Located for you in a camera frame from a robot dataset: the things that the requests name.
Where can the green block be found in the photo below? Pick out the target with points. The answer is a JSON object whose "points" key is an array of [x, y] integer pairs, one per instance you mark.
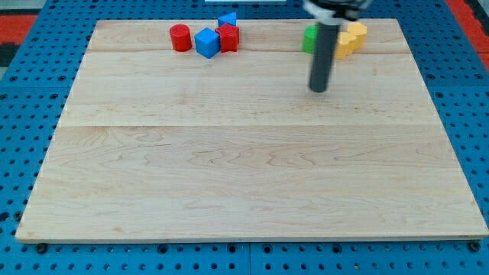
{"points": [[309, 38]]}

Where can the wooden board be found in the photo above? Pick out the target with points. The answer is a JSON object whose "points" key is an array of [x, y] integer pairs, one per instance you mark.
{"points": [[156, 146]]}

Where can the blue cube block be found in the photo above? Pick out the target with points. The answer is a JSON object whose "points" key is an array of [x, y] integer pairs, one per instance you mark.
{"points": [[207, 43]]}

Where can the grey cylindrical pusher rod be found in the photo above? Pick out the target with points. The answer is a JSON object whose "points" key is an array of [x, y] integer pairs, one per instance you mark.
{"points": [[323, 56]]}

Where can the red cylinder block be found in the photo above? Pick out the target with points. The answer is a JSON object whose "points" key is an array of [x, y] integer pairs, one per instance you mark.
{"points": [[180, 37]]}

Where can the yellow hexagon block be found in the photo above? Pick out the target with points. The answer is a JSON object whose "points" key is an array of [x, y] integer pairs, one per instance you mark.
{"points": [[360, 32]]}

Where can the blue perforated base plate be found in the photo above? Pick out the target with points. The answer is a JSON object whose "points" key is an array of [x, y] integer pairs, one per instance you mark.
{"points": [[37, 83]]}

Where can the blue triangle block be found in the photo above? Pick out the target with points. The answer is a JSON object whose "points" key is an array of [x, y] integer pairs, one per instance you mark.
{"points": [[230, 18]]}

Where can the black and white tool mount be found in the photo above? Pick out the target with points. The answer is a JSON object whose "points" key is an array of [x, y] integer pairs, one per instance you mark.
{"points": [[335, 11]]}

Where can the red star block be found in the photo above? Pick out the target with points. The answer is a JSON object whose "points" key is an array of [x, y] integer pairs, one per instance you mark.
{"points": [[229, 36]]}

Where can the yellow heart block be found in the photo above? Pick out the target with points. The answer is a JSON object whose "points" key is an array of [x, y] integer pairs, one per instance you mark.
{"points": [[344, 46]]}

